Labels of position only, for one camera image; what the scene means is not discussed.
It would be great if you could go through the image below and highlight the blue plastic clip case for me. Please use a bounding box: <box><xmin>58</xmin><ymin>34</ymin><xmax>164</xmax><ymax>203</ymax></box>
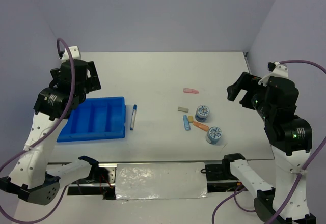
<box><xmin>183</xmin><ymin>115</ymin><xmax>191</xmax><ymax>131</ymax></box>

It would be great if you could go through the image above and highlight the blue plastic divided tray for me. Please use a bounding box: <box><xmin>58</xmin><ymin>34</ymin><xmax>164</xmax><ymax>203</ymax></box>
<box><xmin>57</xmin><ymin>97</ymin><xmax>126</xmax><ymax>143</ymax></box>

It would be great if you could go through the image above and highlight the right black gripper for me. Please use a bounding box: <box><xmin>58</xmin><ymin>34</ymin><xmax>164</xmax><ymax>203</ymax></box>
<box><xmin>226</xmin><ymin>69</ymin><xmax>272</xmax><ymax>118</ymax></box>

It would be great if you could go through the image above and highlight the blue white marker pen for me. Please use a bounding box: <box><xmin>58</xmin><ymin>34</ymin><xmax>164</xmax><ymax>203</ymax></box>
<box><xmin>130</xmin><ymin>104</ymin><xmax>137</xmax><ymax>130</ymax></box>

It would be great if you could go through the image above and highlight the grey eraser block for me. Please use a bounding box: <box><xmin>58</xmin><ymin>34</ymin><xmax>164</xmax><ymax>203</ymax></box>
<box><xmin>177</xmin><ymin>106</ymin><xmax>189</xmax><ymax>113</ymax></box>

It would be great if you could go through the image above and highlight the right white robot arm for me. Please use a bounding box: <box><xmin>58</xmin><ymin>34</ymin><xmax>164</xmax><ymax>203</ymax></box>
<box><xmin>221</xmin><ymin>62</ymin><xmax>316</xmax><ymax>223</ymax></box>

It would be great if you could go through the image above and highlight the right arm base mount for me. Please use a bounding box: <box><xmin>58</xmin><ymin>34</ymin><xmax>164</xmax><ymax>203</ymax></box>
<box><xmin>200</xmin><ymin>164</ymin><xmax>240</xmax><ymax>193</ymax></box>

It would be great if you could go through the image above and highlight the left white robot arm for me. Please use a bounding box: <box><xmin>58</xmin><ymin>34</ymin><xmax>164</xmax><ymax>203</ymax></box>
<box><xmin>1</xmin><ymin>46</ymin><xmax>101</xmax><ymax>205</ymax></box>

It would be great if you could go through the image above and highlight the orange plastic clip case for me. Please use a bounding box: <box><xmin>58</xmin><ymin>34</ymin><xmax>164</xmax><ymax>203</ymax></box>
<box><xmin>193</xmin><ymin>121</ymin><xmax>209</xmax><ymax>132</ymax></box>

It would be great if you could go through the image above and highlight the pink stapler refill case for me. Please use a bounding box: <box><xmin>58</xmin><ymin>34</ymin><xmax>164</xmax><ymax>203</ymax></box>
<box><xmin>183</xmin><ymin>88</ymin><xmax>199</xmax><ymax>94</ymax></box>

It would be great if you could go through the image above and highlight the silver foil sheet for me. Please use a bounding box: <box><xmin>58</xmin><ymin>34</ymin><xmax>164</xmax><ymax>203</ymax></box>
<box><xmin>115</xmin><ymin>162</ymin><xmax>208</xmax><ymax>200</ymax></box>

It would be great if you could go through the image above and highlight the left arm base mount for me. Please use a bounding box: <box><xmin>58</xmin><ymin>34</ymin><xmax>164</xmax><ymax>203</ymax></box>
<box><xmin>67</xmin><ymin>163</ymin><xmax>117</xmax><ymax>200</ymax></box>

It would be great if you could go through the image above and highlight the blue round tape tin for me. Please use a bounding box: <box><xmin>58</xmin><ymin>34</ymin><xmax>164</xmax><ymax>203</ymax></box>
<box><xmin>195</xmin><ymin>105</ymin><xmax>210</xmax><ymax>122</ymax></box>

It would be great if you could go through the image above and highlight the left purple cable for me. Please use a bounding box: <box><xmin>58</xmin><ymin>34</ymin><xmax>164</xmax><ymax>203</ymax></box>
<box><xmin>0</xmin><ymin>38</ymin><xmax>77</xmax><ymax>224</ymax></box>

